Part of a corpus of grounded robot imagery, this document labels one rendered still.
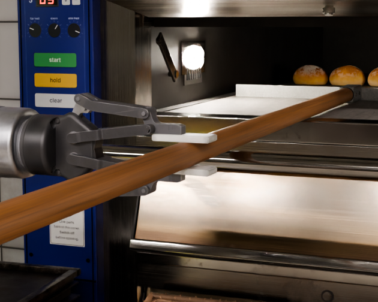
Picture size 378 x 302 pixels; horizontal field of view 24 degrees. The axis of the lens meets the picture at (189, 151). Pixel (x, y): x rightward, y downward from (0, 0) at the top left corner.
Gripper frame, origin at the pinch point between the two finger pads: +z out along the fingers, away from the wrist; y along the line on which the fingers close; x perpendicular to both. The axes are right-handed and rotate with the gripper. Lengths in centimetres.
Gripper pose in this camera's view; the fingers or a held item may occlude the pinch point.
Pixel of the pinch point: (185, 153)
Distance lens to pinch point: 100.7
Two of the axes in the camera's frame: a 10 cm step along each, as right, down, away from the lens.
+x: -3.7, 1.3, -9.2
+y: 0.0, 9.9, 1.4
